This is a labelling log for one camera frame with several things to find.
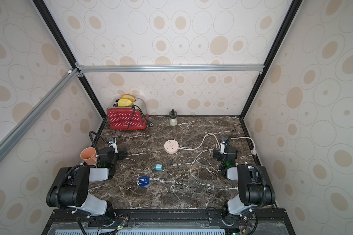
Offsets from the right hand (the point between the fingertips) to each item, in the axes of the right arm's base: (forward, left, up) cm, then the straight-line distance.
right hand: (223, 147), depth 94 cm
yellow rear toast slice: (+31, +66, +16) cm, 75 cm away
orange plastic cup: (-12, +83, +5) cm, 84 cm away
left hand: (-3, +66, +4) cm, 66 cm away
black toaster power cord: (+21, +53, -2) cm, 57 cm away
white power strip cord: (+2, -22, -7) cm, 23 cm away
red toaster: (+17, +72, +9) cm, 74 cm away
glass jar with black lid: (+23, +35, +4) cm, 42 cm away
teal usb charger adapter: (-14, +41, -2) cm, 43 cm away
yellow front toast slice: (+25, +68, +16) cm, 75 cm away
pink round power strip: (+2, +35, -3) cm, 35 cm away
